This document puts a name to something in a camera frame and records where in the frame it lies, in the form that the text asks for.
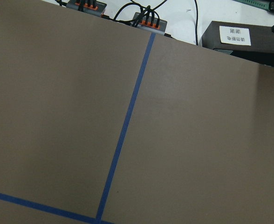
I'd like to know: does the left orange usb hub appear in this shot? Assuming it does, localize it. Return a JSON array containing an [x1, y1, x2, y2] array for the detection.
[[66, 0, 107, 17]]

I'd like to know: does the orange usb hub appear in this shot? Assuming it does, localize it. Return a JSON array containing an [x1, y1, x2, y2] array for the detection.
[[137, 14, 167, 35], [66, 0, 107, 17]]

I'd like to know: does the right orange usb hub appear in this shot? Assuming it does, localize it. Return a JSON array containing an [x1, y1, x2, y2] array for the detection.
[[137, 14, 167, 35]]

